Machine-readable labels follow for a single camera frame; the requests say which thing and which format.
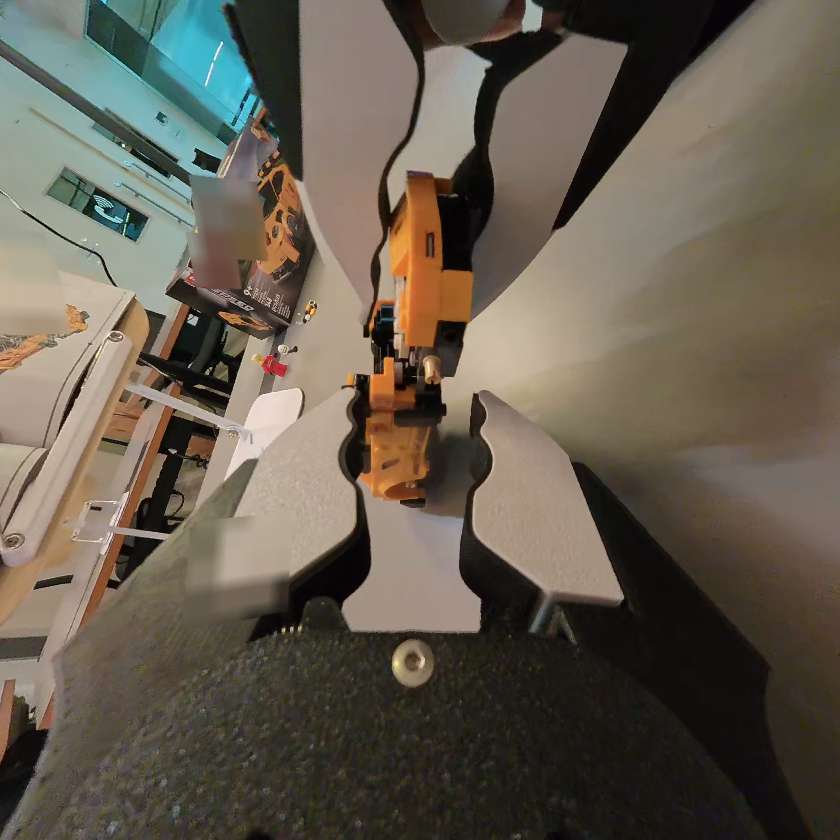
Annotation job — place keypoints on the red toy minifigure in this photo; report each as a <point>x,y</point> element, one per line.
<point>270,365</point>

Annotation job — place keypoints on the black toy set box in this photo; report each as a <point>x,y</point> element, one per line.
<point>285,223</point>

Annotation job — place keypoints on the cluster of small toy bricks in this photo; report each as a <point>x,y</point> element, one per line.
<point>311,310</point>

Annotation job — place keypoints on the person's right hand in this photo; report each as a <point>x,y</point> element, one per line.
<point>510,25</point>

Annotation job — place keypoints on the dark wall sign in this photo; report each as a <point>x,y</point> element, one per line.
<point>98,205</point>

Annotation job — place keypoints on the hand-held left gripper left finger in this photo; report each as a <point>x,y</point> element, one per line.
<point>295,472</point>

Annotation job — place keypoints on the orange toy brick car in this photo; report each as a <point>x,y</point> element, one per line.
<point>420,229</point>

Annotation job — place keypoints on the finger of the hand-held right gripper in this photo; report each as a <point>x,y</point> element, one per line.
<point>348,131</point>
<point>544,164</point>

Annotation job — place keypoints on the white book stand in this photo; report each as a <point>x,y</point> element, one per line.
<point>69,433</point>

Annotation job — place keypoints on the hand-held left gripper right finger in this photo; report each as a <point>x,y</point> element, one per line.
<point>538,518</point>

